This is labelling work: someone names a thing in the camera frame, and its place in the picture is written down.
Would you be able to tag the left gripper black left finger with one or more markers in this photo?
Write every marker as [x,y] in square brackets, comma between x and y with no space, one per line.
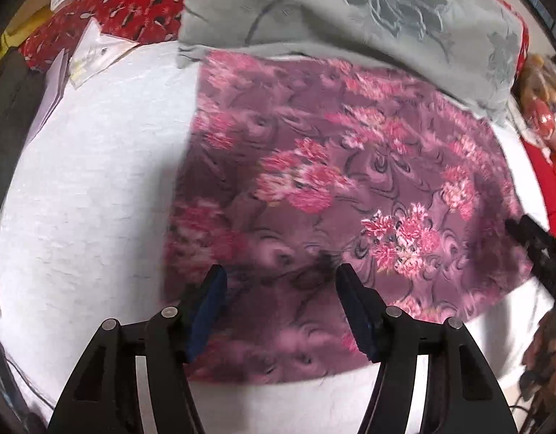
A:
[101,396]

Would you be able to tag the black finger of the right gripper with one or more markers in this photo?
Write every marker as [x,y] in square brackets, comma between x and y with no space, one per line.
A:
[540,247]

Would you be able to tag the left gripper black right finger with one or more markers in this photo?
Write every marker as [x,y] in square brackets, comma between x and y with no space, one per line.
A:
[462,394]

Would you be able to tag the purple floral cloth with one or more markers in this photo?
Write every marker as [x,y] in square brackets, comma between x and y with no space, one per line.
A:
[295,167]

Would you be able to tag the red blanket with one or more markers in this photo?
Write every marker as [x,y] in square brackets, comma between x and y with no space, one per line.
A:
[546,179]

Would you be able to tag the white quilted bedspread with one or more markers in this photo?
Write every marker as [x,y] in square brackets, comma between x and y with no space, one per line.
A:
[81,239]

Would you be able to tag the bagged stuffed toys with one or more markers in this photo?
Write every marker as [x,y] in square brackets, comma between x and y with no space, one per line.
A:
[537,99]

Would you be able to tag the grey floral pillow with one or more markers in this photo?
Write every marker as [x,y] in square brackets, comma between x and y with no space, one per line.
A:
[469,49]

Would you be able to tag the dark olive garment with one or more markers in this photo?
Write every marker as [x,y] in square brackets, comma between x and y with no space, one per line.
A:
[21,92]

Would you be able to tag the white paper sheet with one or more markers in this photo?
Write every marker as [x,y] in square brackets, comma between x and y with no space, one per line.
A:
[55,80]

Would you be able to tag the red patterned bedding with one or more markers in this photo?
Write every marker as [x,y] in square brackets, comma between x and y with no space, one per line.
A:
[143,21]

